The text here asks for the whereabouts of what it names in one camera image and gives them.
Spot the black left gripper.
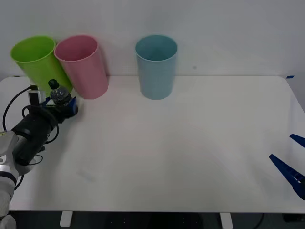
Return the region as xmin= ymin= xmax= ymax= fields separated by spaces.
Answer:
xmin=39 ymin=96 xmax=79 ymax=125

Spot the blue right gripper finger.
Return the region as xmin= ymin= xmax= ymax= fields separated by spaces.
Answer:
xmin=289 ymin=134 xmax=305 ymax=148
xmin=269 ymin=154 xmax=305 ymax=200

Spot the small clear bottle black cap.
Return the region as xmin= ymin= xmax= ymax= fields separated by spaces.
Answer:
xmin=48 ymin=79 xmax=73 ymax=107

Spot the pink plastic bin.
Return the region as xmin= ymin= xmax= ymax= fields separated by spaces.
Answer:
xmin=53 ymin=35 xmax=110 ymax=100

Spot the green plastic bin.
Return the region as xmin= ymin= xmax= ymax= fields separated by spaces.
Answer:
xmin=10 ymin=35 xmax=74 ymax=99

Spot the white table leg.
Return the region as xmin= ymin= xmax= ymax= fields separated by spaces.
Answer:
xmin=59 ymin=211 xmax=73 ymax=228
xmin=219 ymin=212 xmax=233 ymax=229

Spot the pale blue plastic bin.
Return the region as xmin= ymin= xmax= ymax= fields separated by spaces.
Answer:
xmin=135 ymin=34 xmax=178 ymax=100

